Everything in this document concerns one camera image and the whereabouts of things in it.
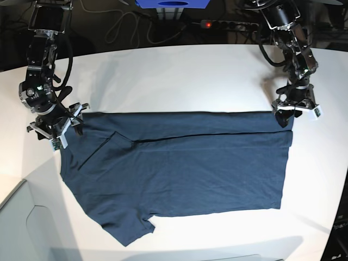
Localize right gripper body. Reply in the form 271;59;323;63
27;103;90;141

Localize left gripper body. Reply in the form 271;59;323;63
271;86;317;112

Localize dark blue T-shirt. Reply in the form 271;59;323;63
60;112;293;246

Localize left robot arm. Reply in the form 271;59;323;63
243;1;321;128

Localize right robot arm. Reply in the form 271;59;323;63
18;1;89;151

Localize grey bin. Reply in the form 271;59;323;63
0;178;82;261

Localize black power strip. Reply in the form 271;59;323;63
199;20;259;33

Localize blue box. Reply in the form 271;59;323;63
135;0;210;9

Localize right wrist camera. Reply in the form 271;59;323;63
49;134;68;151

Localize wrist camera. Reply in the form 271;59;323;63
308;105;322;121
49;134;68;151

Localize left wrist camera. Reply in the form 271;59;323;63
308;105;322;121

